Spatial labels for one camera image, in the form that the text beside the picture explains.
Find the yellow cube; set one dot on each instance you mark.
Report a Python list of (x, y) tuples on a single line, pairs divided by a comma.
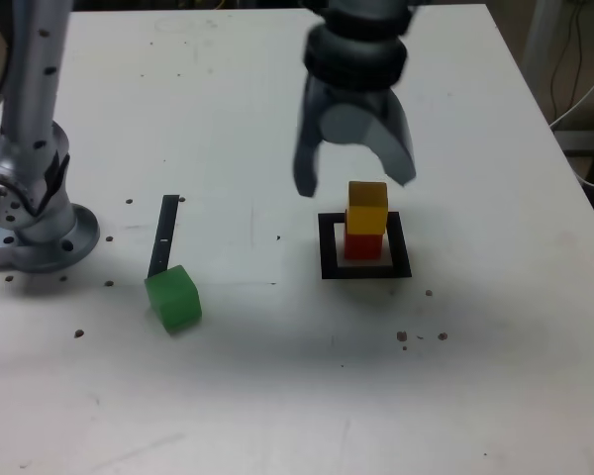
[(366, 218)]

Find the green cube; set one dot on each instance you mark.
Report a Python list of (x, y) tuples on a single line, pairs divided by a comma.
[(173, 297)]

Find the black tape strip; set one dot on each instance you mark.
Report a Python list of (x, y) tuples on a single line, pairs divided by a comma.
[(164, 227)]

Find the red cube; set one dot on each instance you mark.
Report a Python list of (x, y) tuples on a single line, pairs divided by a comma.
[(362, 246)]

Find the white post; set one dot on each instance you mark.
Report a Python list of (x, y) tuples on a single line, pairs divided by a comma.
[(539, 39)]

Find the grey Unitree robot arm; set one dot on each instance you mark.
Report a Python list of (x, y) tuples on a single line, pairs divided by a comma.
[(29, 99)]

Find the black tape square outline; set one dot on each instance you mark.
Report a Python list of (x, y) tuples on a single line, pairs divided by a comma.
[(366, 272)]

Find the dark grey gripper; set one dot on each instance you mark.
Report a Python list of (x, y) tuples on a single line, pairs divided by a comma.
[(361, 97)]

